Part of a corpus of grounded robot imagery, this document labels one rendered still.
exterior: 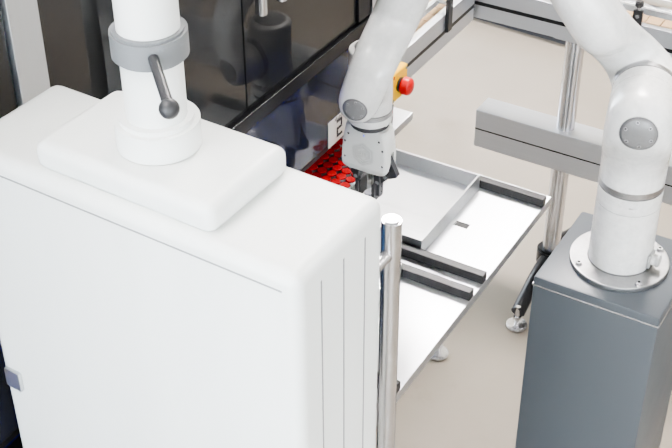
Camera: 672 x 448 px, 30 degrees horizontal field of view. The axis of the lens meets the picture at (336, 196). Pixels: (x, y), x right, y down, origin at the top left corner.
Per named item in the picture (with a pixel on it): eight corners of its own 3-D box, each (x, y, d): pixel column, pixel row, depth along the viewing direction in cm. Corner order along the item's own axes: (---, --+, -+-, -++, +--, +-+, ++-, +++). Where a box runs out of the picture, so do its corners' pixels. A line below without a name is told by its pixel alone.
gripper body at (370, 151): (337, 118, 240) (337, 167, 246) (384, 133, 236) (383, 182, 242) (356, 101, 245) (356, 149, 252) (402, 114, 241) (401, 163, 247)
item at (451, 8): (347, 143, 281) (347, 82, 272) (289, 124, 287) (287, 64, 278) (479, 21, 329) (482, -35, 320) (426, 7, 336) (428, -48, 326)
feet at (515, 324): (499, 327, 357) (502, 289, 349) (566, 236, 392) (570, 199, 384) (525, 337, 354) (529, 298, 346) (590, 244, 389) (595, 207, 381)
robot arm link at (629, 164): (666, 170, 235) (686, 58, 222) (659, 226, 221) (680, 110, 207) (602, 160, 238) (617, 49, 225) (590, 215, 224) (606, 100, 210)
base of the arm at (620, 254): (682, 250, 246) (697, 172, 235) (649, 304, 232) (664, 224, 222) (590, 221, 254) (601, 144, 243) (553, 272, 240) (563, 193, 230)
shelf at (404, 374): (156, 319, 229) (155, 311, 228) (349, 140, 278) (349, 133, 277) (386, 415, 209) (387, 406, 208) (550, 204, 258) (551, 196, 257)
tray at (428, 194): (272, 203, 256) (272, 189, 254) (337, 143, 274) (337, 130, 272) (421, 255, 241) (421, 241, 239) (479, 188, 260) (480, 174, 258)
